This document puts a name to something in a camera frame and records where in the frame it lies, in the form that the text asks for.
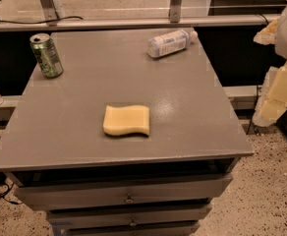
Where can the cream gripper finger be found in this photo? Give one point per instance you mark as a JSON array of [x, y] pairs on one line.
[[272, 103], [268, 34]]

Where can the yellow sponge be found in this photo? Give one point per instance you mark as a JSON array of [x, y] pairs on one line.
[[120, 121]]

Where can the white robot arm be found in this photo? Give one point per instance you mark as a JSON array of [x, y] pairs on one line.
[[281, 37]]

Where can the green soda can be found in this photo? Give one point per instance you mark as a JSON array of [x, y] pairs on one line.
[[46, 55]]

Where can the clear plastic water bottle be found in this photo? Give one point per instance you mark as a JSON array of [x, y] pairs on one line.
[[171, 42]]

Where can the top grey drawer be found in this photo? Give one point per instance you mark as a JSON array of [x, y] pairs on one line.
[[131, 192]]

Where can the grey drawer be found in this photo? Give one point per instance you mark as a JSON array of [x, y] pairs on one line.
[[131, 216], [131, 192], [182, 228]]

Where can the middle grey drawer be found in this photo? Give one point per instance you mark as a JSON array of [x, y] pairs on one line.
[[131, 216]]

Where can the bottom grey drawer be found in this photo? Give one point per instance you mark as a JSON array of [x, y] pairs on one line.
[[182, 228]]

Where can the metal frame rail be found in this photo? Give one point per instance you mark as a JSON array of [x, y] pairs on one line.
[[209, 21]]

